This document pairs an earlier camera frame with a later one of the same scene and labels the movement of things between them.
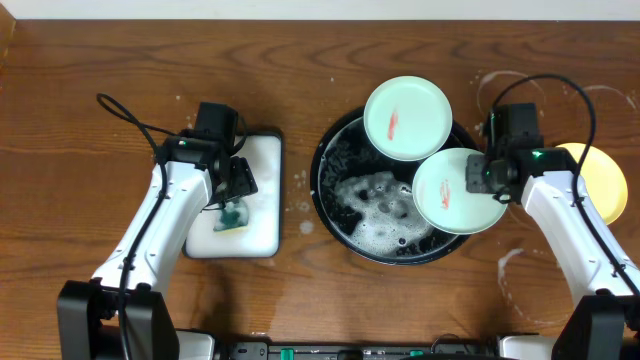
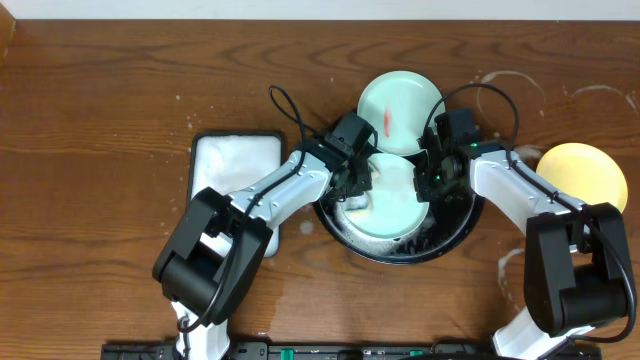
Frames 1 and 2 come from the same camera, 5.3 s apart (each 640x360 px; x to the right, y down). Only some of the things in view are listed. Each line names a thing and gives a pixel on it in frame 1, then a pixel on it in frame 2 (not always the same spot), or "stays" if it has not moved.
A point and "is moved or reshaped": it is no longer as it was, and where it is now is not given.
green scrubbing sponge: x=233 y=218 is moved or reshaped
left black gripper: x=240 y=179 to x=357 y=185
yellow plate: x=603 y=179 stays
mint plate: x=440 y=195 is moved or reshaped
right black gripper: x=474 y=184 to x=425 y=192
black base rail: x=266 y=351 stays
